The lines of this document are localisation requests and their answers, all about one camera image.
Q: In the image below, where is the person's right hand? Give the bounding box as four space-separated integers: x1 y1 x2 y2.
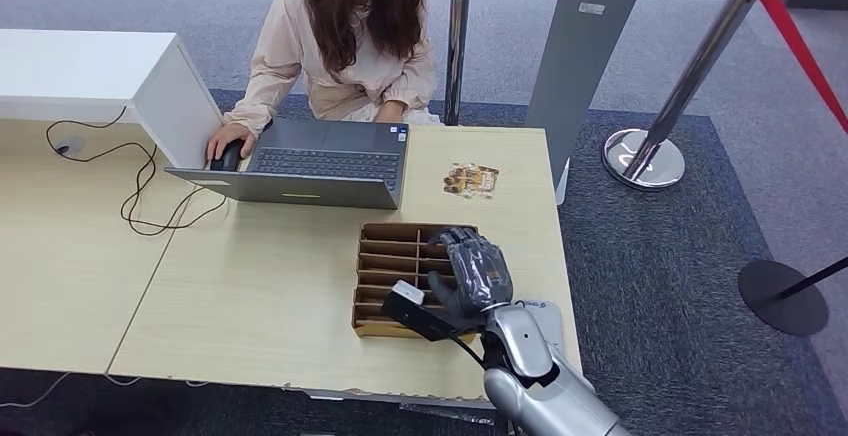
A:
206 122 258 164

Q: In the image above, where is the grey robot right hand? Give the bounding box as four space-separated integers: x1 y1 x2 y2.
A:
427 226 515 322

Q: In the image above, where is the person's left hand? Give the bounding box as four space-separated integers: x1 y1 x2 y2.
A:
376 100 407 124

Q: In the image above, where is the black computer mouse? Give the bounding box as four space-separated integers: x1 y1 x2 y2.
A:
210 139 245 173

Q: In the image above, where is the yellow buildings printed card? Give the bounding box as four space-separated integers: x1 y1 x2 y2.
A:
442 162 501 200

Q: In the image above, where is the person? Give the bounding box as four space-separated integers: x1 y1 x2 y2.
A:
206 0 442 164

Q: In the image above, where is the white card reader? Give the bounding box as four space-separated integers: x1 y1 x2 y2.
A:
513 299 566 358

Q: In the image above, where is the brown slotted card organizer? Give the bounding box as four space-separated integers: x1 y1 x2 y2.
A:
351 222 480 340

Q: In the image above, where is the grey laptop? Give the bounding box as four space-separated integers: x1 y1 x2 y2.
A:
164 116 411 211

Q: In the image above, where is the white cabinet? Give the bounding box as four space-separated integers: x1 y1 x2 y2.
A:
0 28 225 171

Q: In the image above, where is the grey kiosk stand panel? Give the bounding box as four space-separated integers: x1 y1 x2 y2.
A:
524 0 684 207

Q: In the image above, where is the black round floor base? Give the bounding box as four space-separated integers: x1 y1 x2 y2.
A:
737 260 829 339

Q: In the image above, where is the black thin pole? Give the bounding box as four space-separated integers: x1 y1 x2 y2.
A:
778 258 848 302

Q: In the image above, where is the red barrier belt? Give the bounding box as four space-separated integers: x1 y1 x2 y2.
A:
756 0 848 133

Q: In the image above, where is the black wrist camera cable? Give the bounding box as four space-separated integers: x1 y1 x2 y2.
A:
450 333 488 371

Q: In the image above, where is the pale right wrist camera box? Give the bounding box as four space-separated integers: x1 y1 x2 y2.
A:
380 280 475 343

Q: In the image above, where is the chrome stanchion post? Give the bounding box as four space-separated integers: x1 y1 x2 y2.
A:
442 0 476 128
601 0 782 192

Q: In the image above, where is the black desk cable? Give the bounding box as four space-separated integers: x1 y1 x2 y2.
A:
44 106 228 237

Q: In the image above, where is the grey metal desk frame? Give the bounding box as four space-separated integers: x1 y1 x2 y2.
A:
301 389 518 434

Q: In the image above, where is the thin white cable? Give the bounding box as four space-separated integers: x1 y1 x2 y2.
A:
0 370 71 409

